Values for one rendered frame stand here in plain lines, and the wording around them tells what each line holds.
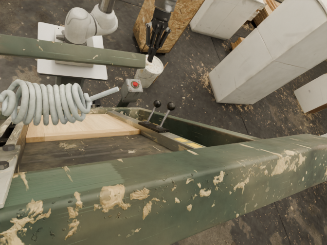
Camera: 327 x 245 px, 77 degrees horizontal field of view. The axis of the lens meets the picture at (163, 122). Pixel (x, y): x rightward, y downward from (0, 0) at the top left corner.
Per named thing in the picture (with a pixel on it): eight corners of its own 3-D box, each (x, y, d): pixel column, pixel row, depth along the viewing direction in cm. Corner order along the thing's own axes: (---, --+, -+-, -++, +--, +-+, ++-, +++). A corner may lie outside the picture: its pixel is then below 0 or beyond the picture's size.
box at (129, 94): (133, 91, 177) (140, 78, 163) (135, 103, 173) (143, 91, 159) (119, 90, 171) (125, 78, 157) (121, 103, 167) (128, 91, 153)
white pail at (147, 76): (151, 73, 300) (165, 51, 263) (154, 91, 289) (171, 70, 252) (130, 70, 285) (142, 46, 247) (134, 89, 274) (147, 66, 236)
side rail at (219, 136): (145, 123, 158) (146, 109, 156) (297, 182, 65) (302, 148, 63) (138, 123, 155) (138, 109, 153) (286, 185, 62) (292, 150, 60)
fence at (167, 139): (114, 116, 144) (114, 110, 143) (206, 159, 64) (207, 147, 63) (106, 116, 142) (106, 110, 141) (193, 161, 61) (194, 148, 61)
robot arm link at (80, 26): (59, 29, 151) (61, 2, 133) (82, 26, 162) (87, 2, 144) (70, 46, 148) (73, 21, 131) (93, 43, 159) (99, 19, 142)
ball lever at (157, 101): (146, 126, 96) (160, 101, 98) (150, 128, 93) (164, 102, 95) (140, 122, 94) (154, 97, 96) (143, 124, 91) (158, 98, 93)
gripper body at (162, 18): (158, 9, 84) (152, 32, 90) (175, 14, 89) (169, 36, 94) (151, 5, 89) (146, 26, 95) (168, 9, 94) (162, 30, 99)
